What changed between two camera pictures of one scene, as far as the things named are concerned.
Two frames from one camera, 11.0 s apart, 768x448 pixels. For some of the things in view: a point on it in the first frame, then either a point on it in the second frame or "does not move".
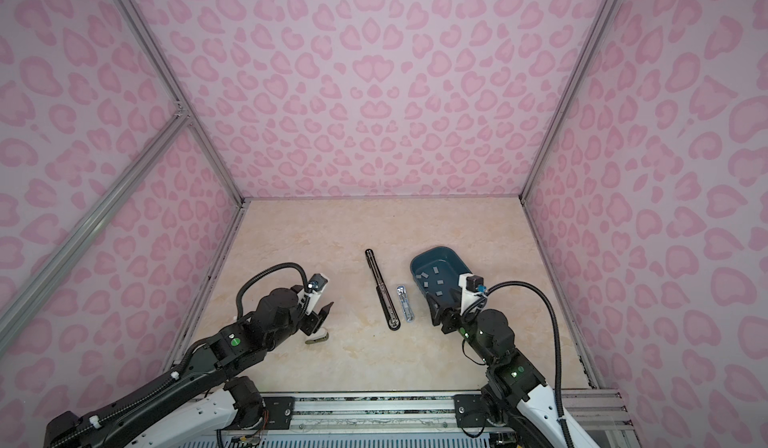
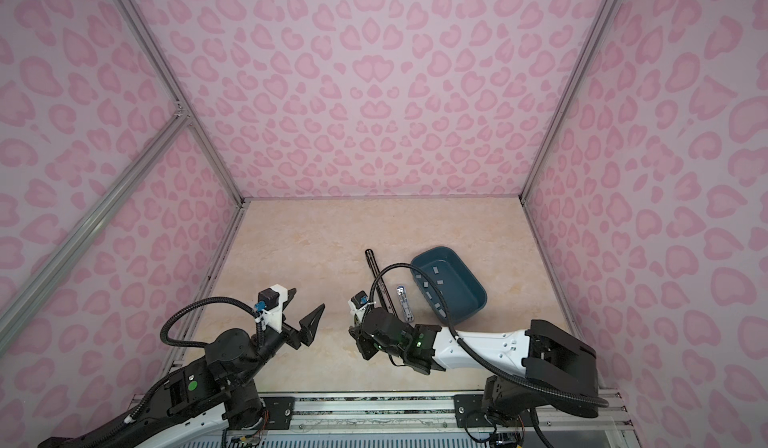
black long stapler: (384, 297) does not move
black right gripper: (453, 314) → (358, 334)
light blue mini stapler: (407, 308) does not move
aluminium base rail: (604, 411) does not move
